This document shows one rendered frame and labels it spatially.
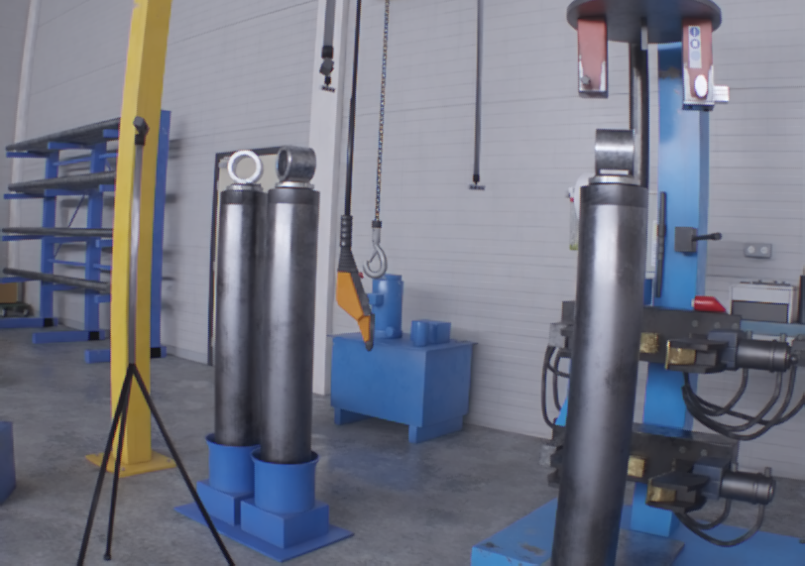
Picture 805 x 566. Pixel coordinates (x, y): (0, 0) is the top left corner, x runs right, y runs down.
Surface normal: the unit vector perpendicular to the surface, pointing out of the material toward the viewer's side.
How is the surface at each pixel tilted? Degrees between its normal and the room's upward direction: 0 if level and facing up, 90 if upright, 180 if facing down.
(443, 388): 90
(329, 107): 90
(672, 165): 90
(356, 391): 90
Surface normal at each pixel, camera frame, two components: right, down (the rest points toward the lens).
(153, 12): 0.78, 0.05
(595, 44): -0.36, 0.01
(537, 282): -0.62, 0.00
